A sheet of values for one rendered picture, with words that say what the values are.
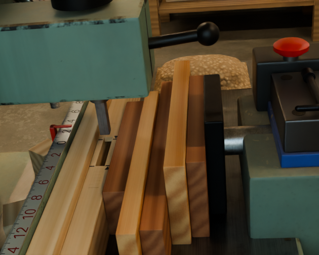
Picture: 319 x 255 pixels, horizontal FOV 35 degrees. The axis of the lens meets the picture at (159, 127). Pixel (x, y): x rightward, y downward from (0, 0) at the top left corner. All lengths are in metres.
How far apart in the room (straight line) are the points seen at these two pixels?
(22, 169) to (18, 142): 1.77
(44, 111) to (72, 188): 2.34
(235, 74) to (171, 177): 0.31
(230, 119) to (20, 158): 0.33
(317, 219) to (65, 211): 0.19
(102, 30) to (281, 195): 0.19
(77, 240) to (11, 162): 0.40
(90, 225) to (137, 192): 0.04
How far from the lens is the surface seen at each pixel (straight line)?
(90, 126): 0.50
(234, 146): 0.44
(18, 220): 0.39
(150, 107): 0.50
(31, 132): 2.56
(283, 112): 0.39
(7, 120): 2.74
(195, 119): 0.44
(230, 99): 0.63
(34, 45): 0.42
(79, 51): 0.41
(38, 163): 0.70
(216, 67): 0.66
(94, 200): 0.41
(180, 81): 0.50
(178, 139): 0.41
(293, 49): 0.44
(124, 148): 0.46
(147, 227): 0.36
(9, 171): 0.75
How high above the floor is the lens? 1.18
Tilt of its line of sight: 29 degrees down
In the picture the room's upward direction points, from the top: 6 degrees counter-clockwise
